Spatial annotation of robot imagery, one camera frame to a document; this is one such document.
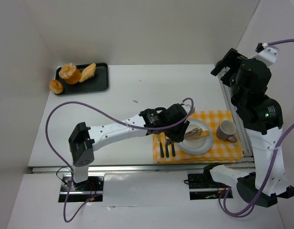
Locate white plate blue rim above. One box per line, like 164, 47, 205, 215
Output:
177, 118, 213, 155

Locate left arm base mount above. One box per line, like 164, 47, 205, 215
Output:
56, 167, 105, 203

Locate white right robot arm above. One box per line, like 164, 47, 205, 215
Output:
204, 43, 294, 208

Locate black tray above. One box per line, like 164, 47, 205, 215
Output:
55, 62, 109, 96

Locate knife with black handle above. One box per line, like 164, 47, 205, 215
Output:
157, 135, 164, 158

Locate metal tongs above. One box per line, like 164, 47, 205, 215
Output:
165, 127, 203, 146

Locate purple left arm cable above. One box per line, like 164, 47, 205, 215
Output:
45, 97, 195, 223

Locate gold spoon black handle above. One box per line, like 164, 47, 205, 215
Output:
171, 143, 176, 157

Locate fork with black handle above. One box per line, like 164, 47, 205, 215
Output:
165, 141, 169, 158

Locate yellow checkered cloth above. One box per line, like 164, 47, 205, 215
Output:
153, 110, 243, 164

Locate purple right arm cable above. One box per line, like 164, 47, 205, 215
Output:
218, 38, 294, 218

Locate pale pointed pastry bread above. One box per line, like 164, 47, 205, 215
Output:
79, 63, 96, 83

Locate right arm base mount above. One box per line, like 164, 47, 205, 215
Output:
183, 173, 229, 200

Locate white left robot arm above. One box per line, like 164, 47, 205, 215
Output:
68, 103, 194, 184

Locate small round bagel bread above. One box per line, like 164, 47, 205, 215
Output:
49, 80, 63, 94

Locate tall orange muffin bread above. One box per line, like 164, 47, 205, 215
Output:
59, 63, 82, 85

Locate striped golden bread roll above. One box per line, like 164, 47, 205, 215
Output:
199, 130, 210, 138

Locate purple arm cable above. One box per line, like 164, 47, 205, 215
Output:
45, 97, 195, 223
218, 38, 294, 218

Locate aluminium front rail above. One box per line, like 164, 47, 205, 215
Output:
31, 164, 210, 174

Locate purple mug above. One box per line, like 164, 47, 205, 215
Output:
216, 120, 237, 143

